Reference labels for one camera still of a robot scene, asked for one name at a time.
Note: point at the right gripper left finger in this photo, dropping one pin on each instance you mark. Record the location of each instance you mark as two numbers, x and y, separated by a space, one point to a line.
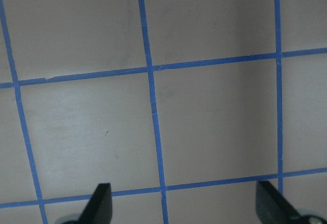
98 210

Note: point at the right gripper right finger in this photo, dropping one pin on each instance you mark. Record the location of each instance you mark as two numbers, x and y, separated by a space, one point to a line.
272 208

